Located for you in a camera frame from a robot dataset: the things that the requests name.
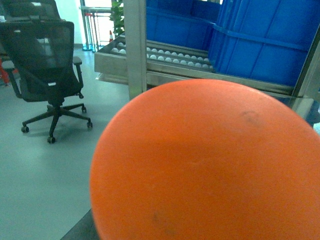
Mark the black office chair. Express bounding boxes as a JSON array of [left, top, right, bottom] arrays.
[[0, 0, 93, 144]]

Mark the steel roller rack frame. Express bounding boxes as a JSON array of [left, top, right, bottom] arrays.
[[94, 0, 320, 118]]

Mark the large blue plastic crate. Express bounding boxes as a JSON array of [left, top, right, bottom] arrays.
[[208, 0, 320, 87]]

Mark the green potted plant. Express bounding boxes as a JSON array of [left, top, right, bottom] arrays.
[[109, 0, 125, 37]]

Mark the rear blue plastic crate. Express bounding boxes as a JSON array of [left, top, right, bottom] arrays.
[[146, 0, 221, 51]]

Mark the orange cylindrical capacitor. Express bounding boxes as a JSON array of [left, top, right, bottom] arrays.
[[89, 79, 320, 240]]

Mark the red white traffic cone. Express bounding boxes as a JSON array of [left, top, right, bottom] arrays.
[[109, 30, 114, 43]]

